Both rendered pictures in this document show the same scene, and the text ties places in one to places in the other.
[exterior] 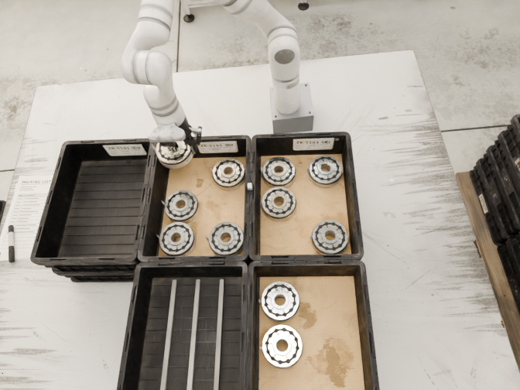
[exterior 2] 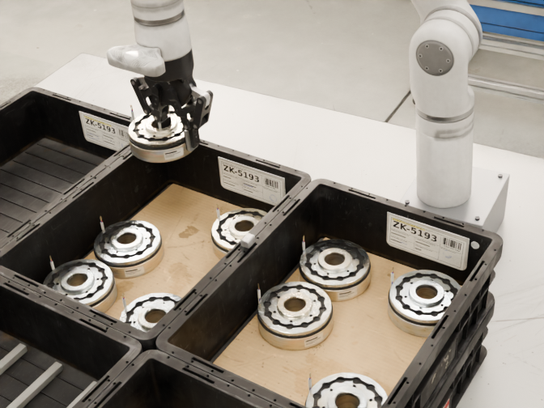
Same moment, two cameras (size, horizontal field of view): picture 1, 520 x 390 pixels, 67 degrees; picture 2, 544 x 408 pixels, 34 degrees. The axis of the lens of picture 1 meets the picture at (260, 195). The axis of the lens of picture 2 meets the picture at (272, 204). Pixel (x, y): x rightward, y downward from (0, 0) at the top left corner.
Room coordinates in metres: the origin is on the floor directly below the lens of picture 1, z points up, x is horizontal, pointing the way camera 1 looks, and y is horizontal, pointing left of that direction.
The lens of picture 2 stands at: (-0.28, -0.42, 1.70)
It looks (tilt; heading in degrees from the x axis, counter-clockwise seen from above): 37 degrees down; 27
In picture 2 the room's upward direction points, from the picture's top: 4 degrees counter-clockwise
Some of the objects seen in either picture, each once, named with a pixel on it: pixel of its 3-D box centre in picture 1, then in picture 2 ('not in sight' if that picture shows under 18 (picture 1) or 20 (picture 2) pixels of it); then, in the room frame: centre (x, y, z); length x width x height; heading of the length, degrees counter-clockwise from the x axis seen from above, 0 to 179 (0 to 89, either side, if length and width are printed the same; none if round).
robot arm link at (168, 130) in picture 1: (165, 115); (153, 34); (0.63, 0.20, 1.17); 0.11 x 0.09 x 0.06; 171
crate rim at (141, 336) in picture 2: (198, 195); (156, 224); (0.53, 0.18, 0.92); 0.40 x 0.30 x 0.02; 172
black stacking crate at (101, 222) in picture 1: (105, 205); (18, 193); (0.58, 0.47, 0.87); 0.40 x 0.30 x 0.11; 172
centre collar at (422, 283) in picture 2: (325, 168); (426, 293); (0.59, -0.21, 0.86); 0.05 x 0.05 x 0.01
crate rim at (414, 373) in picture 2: (302, 193); (337, 294); (0.49, -0.12, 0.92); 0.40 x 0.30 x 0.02; 172
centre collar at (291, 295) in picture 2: (278, 201); (294, 305); (0.50, -0.05, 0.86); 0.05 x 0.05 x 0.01
